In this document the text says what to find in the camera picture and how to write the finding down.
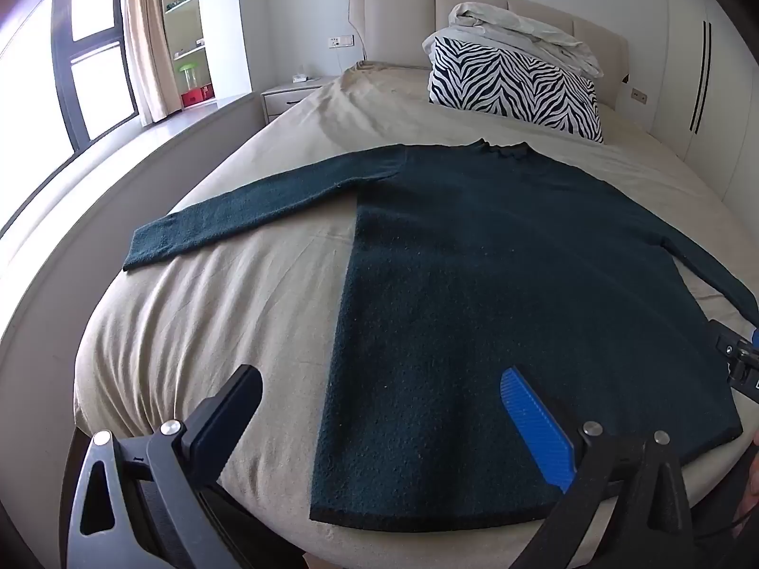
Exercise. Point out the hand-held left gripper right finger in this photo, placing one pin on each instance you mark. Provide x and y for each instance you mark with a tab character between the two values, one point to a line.
536	424

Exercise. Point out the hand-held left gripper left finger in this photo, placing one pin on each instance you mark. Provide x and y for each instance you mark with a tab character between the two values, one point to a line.
231	415

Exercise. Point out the dark teal knit sweater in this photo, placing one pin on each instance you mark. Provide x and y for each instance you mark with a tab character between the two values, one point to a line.
474	278

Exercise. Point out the bed with beige sheet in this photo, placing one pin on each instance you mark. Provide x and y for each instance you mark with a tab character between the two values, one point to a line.
237	308

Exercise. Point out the white window bench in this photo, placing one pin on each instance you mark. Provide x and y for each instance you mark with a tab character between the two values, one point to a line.
118	172

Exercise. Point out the red box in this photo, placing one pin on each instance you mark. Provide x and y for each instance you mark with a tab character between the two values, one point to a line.
197	98

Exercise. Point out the white nightstand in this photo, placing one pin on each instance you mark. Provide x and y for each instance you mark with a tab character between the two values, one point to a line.
284	98

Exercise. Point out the white wardrobe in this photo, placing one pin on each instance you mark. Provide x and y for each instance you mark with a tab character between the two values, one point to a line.
682	41

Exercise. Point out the clear jar with green lid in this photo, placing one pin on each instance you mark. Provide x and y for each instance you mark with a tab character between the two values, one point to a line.
188	78

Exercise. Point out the zebra print pillow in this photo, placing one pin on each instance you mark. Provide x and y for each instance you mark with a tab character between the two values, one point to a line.
510	83

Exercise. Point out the black framed window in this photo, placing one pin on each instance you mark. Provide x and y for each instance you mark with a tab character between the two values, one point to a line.
89	71

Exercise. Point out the beige curtain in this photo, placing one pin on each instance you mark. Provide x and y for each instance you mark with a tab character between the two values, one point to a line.
148	41

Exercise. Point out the crumpled white duvet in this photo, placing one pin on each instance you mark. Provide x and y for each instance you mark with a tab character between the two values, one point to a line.
522	26

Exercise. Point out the white shelf unit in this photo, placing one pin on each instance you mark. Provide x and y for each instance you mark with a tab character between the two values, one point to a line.
190	12

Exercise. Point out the beige padded headboard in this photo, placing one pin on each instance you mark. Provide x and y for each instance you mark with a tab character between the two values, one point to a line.
391	23

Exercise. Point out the white wall socket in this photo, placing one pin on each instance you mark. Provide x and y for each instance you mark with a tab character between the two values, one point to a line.
341	42
639	95

